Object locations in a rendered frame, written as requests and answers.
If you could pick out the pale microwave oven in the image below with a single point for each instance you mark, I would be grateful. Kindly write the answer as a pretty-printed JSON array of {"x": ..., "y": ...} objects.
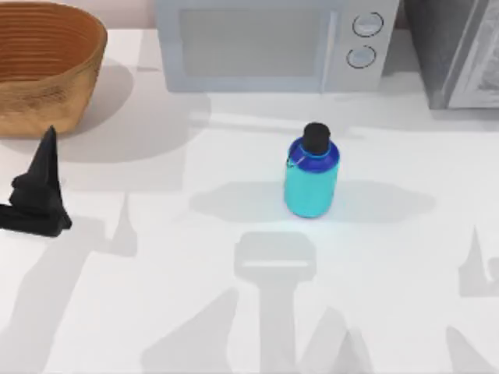
[{"x": 249, "y": 46}]

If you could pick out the woven brown basket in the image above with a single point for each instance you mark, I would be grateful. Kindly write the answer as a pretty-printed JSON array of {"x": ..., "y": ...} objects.
[{"x": 43, "y": 93}]

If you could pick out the microwave knob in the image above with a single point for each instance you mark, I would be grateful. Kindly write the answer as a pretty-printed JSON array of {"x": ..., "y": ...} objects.
[
  {"x": 367, "y": 24},
  {"x": 361, "y": 57}
]

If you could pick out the turquoise bottle with black cap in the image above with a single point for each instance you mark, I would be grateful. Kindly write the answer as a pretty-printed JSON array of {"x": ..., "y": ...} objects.
[{"x": 310, "y": 183}]

